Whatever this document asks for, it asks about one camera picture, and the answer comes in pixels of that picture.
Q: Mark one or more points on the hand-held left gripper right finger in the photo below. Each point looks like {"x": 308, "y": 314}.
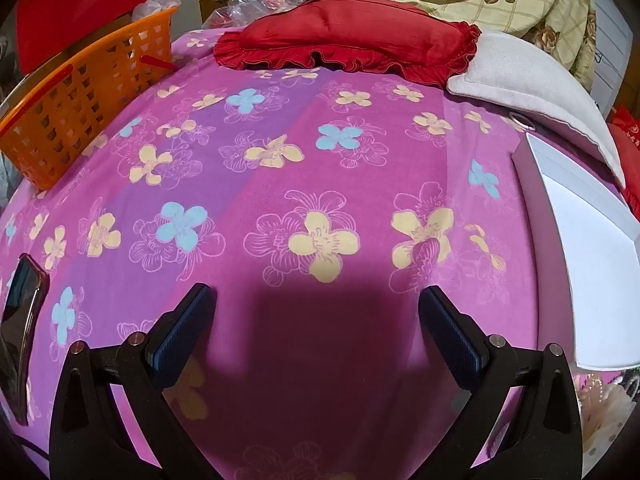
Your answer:
{"x": 450, "y": 335}

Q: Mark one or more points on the red stick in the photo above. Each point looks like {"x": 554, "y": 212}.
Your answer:
{"x": 157, "y": 62}

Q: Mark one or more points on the orange plastic basket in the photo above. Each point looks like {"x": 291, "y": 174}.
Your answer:
{"x": 75, "y": 95}

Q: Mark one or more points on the pink floral bedsheet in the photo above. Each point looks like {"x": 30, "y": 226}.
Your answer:
{"x": 300, "y": 185}

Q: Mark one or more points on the white plastic bag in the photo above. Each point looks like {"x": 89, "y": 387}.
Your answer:
{"x": 155, "y": 2}

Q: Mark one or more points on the white pillow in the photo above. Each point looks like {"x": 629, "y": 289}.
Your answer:
{"x": 525, "y": 80}

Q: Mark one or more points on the red cardboard box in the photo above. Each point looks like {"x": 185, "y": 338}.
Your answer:
{"x": 75, "y": 5}

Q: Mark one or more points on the black phone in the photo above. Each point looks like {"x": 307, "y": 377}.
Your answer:
{"x": 20, "y": 320}

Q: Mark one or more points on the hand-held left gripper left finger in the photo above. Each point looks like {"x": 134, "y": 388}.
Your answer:
{"x": 182, "y": 330}

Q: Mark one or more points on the white cardboard box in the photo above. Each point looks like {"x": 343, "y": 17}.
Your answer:
{"x": 590, "y": 260}

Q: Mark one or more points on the red ruffled pillow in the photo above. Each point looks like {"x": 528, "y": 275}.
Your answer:
{"x": 630, "y": 160}
{"x": 350, "y": 30}

